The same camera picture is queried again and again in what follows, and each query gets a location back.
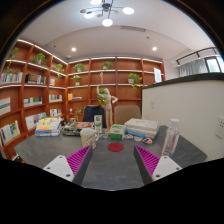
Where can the window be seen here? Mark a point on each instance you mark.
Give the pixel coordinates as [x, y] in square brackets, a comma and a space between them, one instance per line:
[213, 65]

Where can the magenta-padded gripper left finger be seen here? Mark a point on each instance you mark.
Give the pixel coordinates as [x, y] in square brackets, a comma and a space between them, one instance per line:
[60, 166]

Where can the white light switch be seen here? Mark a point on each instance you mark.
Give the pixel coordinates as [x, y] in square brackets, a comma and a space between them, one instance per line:
[152, 104]

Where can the tall white green carton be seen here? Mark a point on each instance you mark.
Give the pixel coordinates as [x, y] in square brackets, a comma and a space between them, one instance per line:
[98, 124]

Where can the dark book stack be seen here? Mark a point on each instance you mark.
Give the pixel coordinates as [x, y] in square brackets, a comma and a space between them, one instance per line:
[76, 127]

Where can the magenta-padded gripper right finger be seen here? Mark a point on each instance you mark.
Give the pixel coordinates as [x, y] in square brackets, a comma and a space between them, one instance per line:
[165, 166]

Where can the grey curtain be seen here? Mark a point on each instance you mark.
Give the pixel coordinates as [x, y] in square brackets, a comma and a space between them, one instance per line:
[193, 67]

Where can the colourful book stack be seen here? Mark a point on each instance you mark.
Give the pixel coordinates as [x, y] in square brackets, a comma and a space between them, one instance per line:
[48, 128]

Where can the white wall socket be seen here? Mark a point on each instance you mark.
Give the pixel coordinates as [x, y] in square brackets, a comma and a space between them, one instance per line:
[220, 128]

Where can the green and white box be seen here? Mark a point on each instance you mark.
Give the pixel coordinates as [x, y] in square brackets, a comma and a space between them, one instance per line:
[117, 131]

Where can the small round sticker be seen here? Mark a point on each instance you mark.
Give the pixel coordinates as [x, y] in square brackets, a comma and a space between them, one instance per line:
[105, 136]

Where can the black ceiling track rail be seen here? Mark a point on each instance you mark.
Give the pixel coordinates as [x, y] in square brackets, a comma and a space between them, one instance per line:
[196, 52]

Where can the wooden wall shelf unit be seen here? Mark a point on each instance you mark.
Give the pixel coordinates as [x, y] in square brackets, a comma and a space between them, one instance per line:
[40, 90]

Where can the wooden artist mannequin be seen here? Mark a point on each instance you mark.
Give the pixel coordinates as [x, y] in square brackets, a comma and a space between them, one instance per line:
[108, 106]

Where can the flat round red coaster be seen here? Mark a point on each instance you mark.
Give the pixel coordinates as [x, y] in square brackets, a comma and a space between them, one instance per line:
[115, 147]

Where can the clear plastic water bottle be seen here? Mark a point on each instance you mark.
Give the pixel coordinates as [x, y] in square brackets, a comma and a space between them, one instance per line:
[170, 140]

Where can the ceiling lamp with round lights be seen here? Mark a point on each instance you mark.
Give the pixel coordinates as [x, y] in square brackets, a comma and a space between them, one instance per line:
[106, 10]

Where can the yellow striped ceramic mug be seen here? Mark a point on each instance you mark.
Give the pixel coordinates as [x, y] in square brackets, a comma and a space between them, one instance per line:
[87, 137]

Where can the blue orange round sticker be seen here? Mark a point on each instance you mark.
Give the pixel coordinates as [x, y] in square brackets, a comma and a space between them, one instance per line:
[147, 141]

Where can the beige chair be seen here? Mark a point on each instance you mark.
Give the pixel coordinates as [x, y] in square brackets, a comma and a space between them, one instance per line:
[128, 113]

